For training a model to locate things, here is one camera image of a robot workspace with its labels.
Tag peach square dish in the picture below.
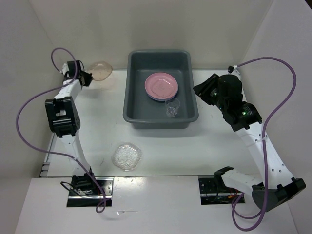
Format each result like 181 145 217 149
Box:
87 61 113 81

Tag clear plastic cup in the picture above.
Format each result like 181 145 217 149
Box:
165 97 180 117

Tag pink plastic plate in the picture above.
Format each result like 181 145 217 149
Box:
144 72 179 101

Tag blue plastic plate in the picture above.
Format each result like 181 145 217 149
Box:
147 93 177 102

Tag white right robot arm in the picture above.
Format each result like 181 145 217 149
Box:
193 74 306 212

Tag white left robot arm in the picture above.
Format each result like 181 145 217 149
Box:
45 60 98 196

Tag grey plastic bin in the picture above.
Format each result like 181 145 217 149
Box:
123 49 199 129

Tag clear textured square dish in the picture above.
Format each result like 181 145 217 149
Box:
111 142 142 172

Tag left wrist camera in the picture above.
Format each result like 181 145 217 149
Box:
60 63 69 75

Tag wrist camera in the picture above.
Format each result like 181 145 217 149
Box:
228 65 240 76
60 63 69 75

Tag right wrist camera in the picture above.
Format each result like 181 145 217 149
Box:
228 65 240 76

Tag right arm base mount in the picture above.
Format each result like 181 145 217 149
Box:
198 175 241 205

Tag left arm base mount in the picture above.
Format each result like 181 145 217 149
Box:
60 177 114 208

